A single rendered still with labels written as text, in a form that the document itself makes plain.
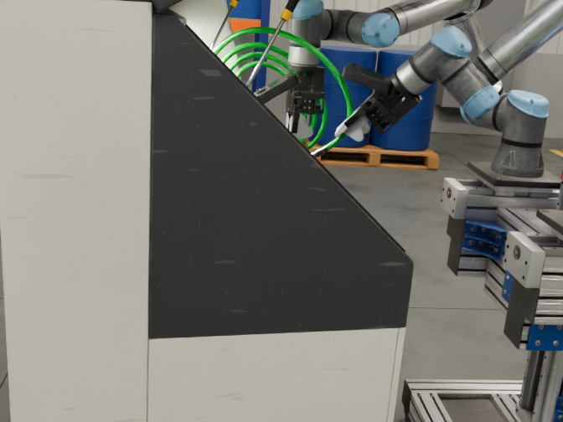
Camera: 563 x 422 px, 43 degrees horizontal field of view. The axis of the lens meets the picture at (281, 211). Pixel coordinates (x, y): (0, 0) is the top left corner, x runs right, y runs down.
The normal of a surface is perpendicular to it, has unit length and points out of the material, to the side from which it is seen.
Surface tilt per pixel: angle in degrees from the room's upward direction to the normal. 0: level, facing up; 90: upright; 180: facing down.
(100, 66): 90
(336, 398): 90
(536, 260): 90
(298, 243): 90
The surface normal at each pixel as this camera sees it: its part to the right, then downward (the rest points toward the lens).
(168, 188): 0.22, 0.31
